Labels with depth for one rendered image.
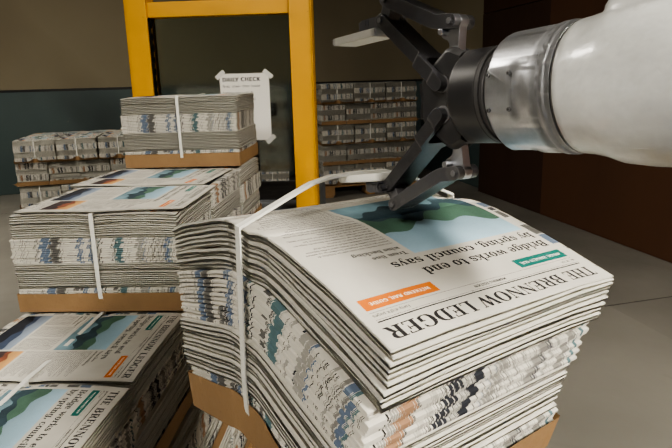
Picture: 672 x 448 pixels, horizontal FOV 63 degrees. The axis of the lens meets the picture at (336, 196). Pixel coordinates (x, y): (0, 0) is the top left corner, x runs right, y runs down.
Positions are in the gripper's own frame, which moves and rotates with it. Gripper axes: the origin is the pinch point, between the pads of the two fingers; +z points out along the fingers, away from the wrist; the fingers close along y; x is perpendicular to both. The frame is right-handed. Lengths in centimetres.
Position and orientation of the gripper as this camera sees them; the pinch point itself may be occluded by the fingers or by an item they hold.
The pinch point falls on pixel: (353, 108)
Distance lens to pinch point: 58.8
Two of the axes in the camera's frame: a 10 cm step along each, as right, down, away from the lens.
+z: -5.8, -0.8, 8.1
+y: 0.5, 9.9, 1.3
